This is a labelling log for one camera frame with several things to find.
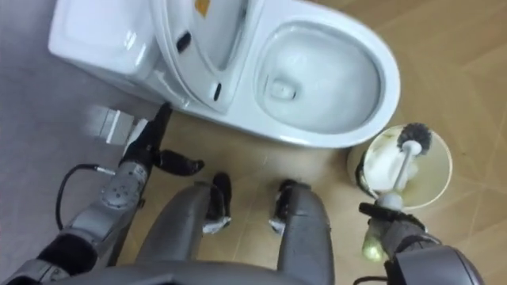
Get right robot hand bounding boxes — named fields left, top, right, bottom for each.
left=358, top=201, right=441, bottom=260

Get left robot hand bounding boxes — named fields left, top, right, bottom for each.
left=118, top=101, right=205, bottom=177

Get white toilet brush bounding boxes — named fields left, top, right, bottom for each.
left=360, top=122, right=433, bottom=263

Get white toilet brush holder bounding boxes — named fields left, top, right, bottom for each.
left=362, top=144, right=419, bottom=195

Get cream waste bin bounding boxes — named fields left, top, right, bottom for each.
left=346, top=123, right=454, bottom=211

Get robot legs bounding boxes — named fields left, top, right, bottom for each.
left=136, top=172, right=336, bottom=285

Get white toilet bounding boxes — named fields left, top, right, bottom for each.
left=47, top=0, right=402, bottom=150

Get robot body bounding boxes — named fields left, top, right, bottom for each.
left=7, top=259, right=318, bottom=285

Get white wall box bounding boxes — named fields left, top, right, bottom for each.
left=85, top=104, right=138, bottom=146

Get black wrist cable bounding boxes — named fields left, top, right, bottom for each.
left=352, top=275, right=388, bottom=285
left=54, top=163, right=116, bottom=231

